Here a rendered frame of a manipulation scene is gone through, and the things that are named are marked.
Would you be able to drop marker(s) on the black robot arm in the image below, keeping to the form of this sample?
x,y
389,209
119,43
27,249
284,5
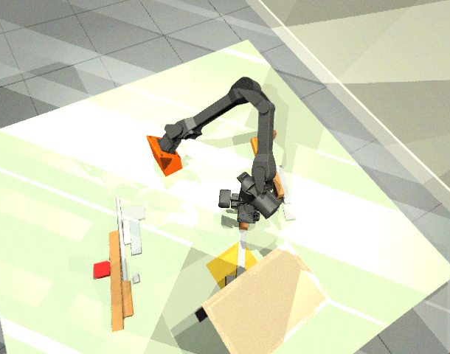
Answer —
x,y
244,90

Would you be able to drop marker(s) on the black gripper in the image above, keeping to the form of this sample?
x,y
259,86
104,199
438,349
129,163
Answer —
x,y
225,198

